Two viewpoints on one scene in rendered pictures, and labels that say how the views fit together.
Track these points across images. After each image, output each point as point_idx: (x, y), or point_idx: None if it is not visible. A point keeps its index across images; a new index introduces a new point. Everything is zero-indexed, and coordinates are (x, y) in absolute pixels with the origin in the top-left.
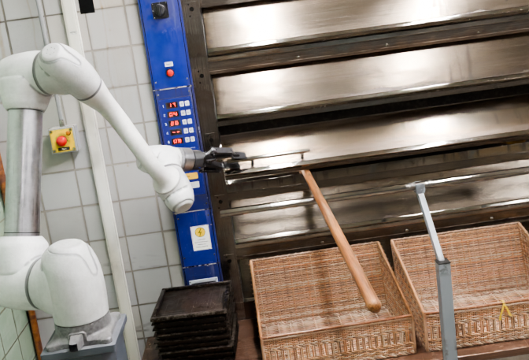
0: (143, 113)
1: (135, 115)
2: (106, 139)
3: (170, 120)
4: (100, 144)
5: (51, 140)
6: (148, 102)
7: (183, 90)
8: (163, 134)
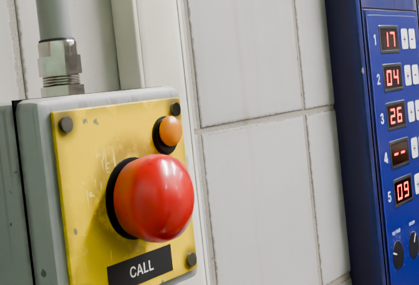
0: (303, 67)
1: (283, 74)
2: (202, 203)
3: (389, 101)
4: (204, 231)
5: (68, 202)
6: (312, 22)
7: None
8: (378, 162)
